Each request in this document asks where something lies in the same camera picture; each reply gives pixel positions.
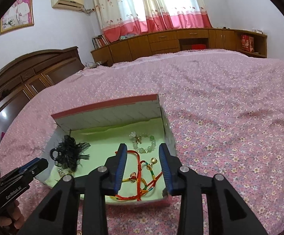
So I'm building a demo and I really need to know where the black ribbon hair accessory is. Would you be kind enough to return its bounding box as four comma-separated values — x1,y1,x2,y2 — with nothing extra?
50,131,90,172

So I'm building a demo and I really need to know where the red braided cord bracelet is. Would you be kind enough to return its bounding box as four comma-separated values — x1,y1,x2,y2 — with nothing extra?
109,149,164,202

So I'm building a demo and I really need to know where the green bead bracelet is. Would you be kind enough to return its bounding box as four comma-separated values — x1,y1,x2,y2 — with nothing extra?
129,131,157,155

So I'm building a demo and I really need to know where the left hand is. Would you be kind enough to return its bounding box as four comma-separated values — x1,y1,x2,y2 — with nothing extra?
0,200,25,229

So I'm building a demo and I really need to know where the pink cardboard box green lining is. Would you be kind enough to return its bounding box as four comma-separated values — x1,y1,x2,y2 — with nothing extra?
36,94,176,206

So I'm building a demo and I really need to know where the dark wooden headboard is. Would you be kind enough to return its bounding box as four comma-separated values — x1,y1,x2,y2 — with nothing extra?
0,46,84,142

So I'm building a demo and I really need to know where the red cushion in cabinet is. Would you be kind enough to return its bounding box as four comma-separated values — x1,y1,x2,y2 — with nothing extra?
191,43,207,50

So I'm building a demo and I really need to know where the red box on shelf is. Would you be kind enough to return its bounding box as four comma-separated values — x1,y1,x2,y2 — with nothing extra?
241,34,254,52

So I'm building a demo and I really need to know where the row of books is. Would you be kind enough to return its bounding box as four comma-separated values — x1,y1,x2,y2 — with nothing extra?
92,34,110,49

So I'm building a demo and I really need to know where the framed wedding photo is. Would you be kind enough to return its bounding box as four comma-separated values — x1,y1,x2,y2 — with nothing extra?
0,0,34,35

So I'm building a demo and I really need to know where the long wooden cabinet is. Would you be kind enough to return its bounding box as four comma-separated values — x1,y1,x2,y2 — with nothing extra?
91,28,268,66

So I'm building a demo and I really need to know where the white air conditioner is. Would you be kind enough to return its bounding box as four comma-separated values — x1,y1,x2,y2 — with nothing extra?
51,0,84,11

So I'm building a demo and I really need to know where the pink white floral curtain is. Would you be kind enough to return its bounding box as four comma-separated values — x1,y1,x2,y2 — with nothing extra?
94,0,211,42

